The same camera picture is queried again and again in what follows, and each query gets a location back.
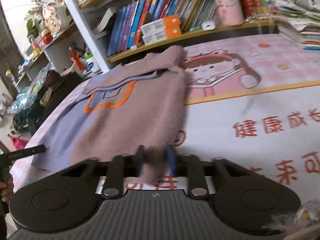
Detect purple and pink knit sweater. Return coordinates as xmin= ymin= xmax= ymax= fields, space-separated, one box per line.
xmin=32 ymin=46 xmax=186 ymax=185

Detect person left hand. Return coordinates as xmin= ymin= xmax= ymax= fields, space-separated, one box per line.
xmin=0 ymin=175 xmax=14 ymax=203

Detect dark green knitted scarf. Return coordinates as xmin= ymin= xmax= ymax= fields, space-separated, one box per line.
xmin=12 ymin=109 xmax=38 ymax=135

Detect iridescent plastic wrap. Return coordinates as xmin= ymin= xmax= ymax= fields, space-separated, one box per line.
xmin=7 ymin=62 xmax=55 ymax=114

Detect pink checkered cartoon table mat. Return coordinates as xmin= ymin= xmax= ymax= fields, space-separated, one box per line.
xmin=10 ymin=33 xmax=320 ymax=205

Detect white jar green lid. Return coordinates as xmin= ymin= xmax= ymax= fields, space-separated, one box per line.
xmin=84 ymin=54 xmax=101 ymax=73

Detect red round doll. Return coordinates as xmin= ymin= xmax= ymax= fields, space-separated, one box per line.
xmin=41 ymin=28 xmax=53 ymax=44

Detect lower orange white box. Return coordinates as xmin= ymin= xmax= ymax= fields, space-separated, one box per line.
xmin=142 ymin=25 xmax=182 ymax=44

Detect orange white box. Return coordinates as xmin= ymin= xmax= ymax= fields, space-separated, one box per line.
xmin=140 ymin=15 xmax=181 ymax=35
xmin=142 ymin=25 xmax=182 ymax=44

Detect cartoon plaque ornament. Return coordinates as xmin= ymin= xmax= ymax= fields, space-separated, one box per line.
xmin=42 ymin=3 xmax=72 ymax=36

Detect upper orange white box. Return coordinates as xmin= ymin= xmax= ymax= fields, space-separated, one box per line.
xmin=140 ymin=15 xmax=181 ymax=35

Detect white and wood bookshelf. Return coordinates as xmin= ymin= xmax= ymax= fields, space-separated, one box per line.
xmin=15 ymin=0 xmax=281 ymax=86

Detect row of leaning books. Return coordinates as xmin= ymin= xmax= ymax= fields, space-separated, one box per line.
xmin=105 ymin=0 xmax=217 ymax=57

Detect pink cartoon cylinder holder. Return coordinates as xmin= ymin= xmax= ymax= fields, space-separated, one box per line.
xmin=215 ymin=0 xmax=245 ymax=26

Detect stack of magazines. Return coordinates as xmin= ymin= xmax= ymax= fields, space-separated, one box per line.
xmin=274 ymin=0 xmax=319 ymax=50

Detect black bag with strap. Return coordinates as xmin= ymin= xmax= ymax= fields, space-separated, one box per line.
xmin=26 ymin=70 xmax=82 ymax=135

